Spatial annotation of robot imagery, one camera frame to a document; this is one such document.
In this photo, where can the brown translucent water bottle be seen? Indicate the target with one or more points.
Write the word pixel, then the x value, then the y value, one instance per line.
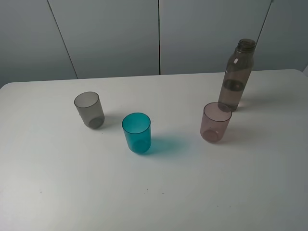
pixel 238 70

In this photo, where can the teal translucent cup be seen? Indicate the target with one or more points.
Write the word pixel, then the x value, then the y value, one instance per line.
pixel 137 129

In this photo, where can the pink translucent cup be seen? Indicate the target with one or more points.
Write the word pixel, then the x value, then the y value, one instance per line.
pixel 215 120

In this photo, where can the grey translucent cup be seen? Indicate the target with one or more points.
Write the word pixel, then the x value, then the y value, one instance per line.
pixel 90 109

